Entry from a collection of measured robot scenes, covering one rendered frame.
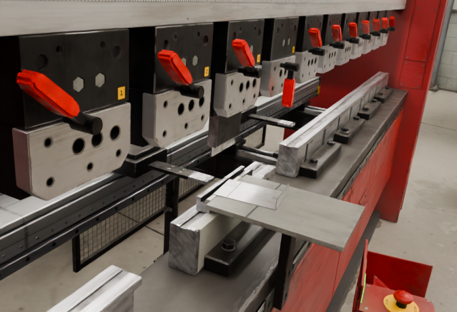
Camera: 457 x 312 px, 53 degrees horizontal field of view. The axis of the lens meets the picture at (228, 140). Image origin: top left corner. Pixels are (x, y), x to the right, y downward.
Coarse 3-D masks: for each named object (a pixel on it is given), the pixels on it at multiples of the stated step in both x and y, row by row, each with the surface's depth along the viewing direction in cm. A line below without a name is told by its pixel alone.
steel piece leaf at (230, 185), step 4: (228, 180) 97; (232, 180) 97; (224, 184) 95; (228, 184) 95; (232, 184) 95; (236, 184) 96; (220, 188) 93; (224, 188) 93; (228, 188) 93; (232, 188) 94; (216, 192) 91; (220, 192) 91; (224, 192) 91; (228, 192) 92; (224, 196) 90
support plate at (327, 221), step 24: (288, 192) 94; (312, 192) 95; (240, 216) 83; (264, 216) 84; (288, 216) 84; (312, 216) 85; (336, 216) 86; (360, 216) 88; (312, 240) 78; (336, 240) 78
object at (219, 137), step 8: (240, 112) 93; (216, 120) 85; (224, 120) 88; (232, 120) 91; (240, 120) 94; (216, 128) 86; (224, 128) 88; (232, 128) 91; (208, 136) 87; (216, 136) 86; (224, 136) 89; (232, 136) 92; (208, 144) 87; (216, 144) 87; (224, 144) 92; (232, 144) 95; (216, 152) 89
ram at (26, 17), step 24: (0, 0) 37; (24, 0) 39; (48, 0) 42; (0, 24) 38; (24, 24) 40; (48, 24) 42; (72, 24) 45; (96, 24) 48; (120, 24) 51; (144, 24) 55; (168, 24) 59
